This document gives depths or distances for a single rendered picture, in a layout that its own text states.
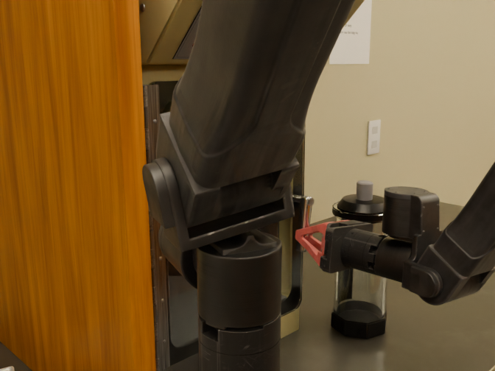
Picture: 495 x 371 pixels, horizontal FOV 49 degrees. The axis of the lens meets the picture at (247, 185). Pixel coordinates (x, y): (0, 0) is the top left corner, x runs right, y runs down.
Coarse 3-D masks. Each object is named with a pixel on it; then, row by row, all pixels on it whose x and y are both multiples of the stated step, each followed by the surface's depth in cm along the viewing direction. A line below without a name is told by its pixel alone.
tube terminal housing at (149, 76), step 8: (144, 72) 67; (152, 72) 68; (160, 72) 69; (168, 72) 70; (176, 72) 71; (144, 80) 68; (152, 80) 68; (160, 80) 69; (168, 80) 70; (296, 312) 97; (288, 320) 96; (296, 320) 98; (288, 328) 96; (296, 328) 98
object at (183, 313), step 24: (168, 96) 69; (288, 240) 90; (168, 264) 73; (288, 264) 91; (168, 288) 74; (192, 288) 77; (288, 288) 92; (168, 312) 75; (192, 312) 78; (288, 312) 94; (192, 336) 79
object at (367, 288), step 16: (336, 208) 94; (336, 272) 97; (352, 272) 93; (336, 288) 97; (352, 288) 94; (368, 288) 93; (384, 288) 95; (336, 304) 98; (352, 304) 95; (368, 304) 94; (384, 304) 96; (352, 320) 95; (368, 320) 95
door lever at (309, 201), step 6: (294, 198) 86; (300, 198) 86; (306, 198) 84; (312, 198) 85; (300, 204) 86; (306, 204) 85; (312, 204) 85; (300, 210) 85; (306, 210) 85; (300, 216) 85; (306, 216) 85; (300, 222) 85; (306, 222) 85; (300, 228) 85; (306, 234) 86; (306, 240) 86; (300, 246) 86
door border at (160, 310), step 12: (156, 96) 68; (144, 108) 66; (156, 108) 68; (144, 120) 67; (156, 120) 68; (156, 132) 69; (156, 228) 71; (156, 240) 71; (156, 252) 72; (156, 264) 72; (156, 276) 72; (156, 288) 72; (156, 312) 73; (168, 324) 75; (168, 336) 75; (156, 348) 74; (168, 348) 76; (168, 360) 76
